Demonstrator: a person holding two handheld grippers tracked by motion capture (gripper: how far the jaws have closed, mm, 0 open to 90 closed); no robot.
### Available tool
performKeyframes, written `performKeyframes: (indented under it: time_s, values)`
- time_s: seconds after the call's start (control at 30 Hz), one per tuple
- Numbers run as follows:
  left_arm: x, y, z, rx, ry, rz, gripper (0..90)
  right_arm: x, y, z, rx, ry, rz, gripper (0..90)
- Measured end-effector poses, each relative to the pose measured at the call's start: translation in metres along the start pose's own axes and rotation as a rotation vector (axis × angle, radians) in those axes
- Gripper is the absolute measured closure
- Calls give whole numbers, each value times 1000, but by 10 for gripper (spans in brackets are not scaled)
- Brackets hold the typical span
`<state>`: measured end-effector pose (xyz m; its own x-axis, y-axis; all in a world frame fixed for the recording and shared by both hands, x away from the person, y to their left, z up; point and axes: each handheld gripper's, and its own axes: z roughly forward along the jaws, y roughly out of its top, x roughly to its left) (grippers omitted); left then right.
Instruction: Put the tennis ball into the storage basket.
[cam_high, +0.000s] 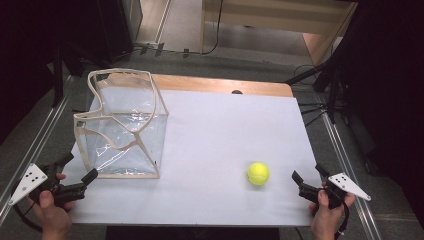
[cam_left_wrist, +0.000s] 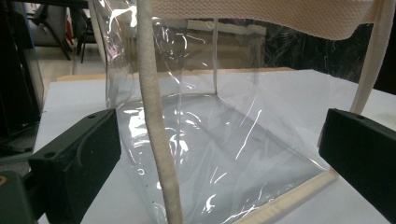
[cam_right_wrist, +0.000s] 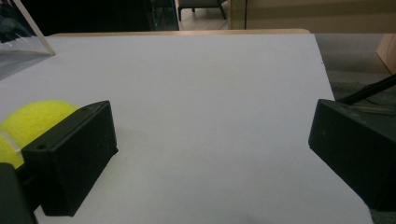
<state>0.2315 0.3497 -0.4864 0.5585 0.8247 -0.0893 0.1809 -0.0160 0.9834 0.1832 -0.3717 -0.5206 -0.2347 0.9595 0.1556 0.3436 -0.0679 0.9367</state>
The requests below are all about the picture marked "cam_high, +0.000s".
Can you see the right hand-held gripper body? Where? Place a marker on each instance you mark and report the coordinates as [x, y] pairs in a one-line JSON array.
[[336, 188]]

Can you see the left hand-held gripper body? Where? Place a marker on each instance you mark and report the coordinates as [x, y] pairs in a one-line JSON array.
[[31, 180]]

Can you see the yellow tennis ball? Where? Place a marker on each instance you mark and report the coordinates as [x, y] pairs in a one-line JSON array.
[[258, 173]]

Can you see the clear plastic bag beige trim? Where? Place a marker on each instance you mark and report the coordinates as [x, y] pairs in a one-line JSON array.
[[123, 133]]

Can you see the person's right hand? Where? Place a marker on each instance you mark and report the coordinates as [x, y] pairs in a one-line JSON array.
[[328, 216]]

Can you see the black tripod stand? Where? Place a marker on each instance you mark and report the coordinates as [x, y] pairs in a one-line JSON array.
[[320, 86]]

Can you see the white table mat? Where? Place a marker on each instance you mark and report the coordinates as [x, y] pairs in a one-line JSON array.
[[213, 160]]

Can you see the dark cabinet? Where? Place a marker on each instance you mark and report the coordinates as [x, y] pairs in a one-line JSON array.
[[113, 30]]

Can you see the wooden cabinet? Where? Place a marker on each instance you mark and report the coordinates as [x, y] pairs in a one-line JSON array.
[[273, 23]]

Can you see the metal rail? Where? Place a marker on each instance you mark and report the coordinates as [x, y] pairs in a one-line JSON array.
[[31, 150], [350, 173]]

